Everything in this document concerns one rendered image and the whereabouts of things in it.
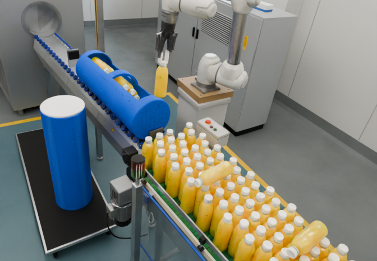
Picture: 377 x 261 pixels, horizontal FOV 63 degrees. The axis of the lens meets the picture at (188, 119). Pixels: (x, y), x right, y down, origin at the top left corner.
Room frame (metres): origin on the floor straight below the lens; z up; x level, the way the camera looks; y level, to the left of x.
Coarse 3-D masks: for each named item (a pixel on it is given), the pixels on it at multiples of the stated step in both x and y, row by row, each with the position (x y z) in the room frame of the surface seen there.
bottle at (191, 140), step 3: (186, 135) 1.50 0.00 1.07; (189, 135) 1.49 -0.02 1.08; (192, 135) 1.48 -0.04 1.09; (186, 138) 1.48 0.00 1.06; (189, 138) 1.47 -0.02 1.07; (192, 138) 1.48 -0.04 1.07; (195, 138) 1.49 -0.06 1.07; (186, 141) 1.47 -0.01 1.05; (189, 141) 1.47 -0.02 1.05; (192, 141) 1.47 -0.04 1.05; (195, 141) 1.49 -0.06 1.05; (186, 144) 1.47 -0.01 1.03; (189, 144) 1.46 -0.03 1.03; (192, 144) 1.47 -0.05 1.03; (189, 147) 1.46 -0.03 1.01; (189, 150) 1.46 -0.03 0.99
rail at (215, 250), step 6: (156, 186) 1.17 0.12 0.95; (162, 192) 1.13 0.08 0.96; (168, 198) 1.09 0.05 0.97; (174, 204) 1.05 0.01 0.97; (180, 210) 1.01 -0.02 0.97; (186, 216) 0.98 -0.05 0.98; (192, 222) 0.95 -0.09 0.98; (198, 228) 0.92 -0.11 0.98; (204, 234) 0.89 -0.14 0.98; (210, 246) 0.85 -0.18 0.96; (216, 252) 0.82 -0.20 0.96; (222, 258) 0.79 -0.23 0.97
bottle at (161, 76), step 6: (162, 66) 1.59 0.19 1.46; (156, 72) 1.59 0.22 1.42; (162, 72) 1.57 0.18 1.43; (156, 78) 1.58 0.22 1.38; (162, 78) 1.57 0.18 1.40; (156, 84) 1.57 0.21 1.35; (162, 84) 1.57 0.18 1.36; (156, 90) 1.57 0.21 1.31; (162, 90) 1.57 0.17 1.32; (156, 96) 1.56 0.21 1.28; (162, 96) 1.56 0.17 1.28
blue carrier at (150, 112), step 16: (80, 64) 2.09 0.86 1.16; (112, 64) 2.26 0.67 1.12; (96, 80) 1.88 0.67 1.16; (112, 80) 1.81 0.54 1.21; (128, 80) 2.07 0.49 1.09; (96, 96) 1.89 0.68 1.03; (112, 96) 1.70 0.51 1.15; (128, 96) 1.64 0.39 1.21; (144, 96) 1.90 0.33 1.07; (112, 112) 1.72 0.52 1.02; (128, 112) 1.54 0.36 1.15; (144, 112) 1.54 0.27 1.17; (160, 112) 1.62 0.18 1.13; (128, 128) 1.54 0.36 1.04; (144, 128) 1.54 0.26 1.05
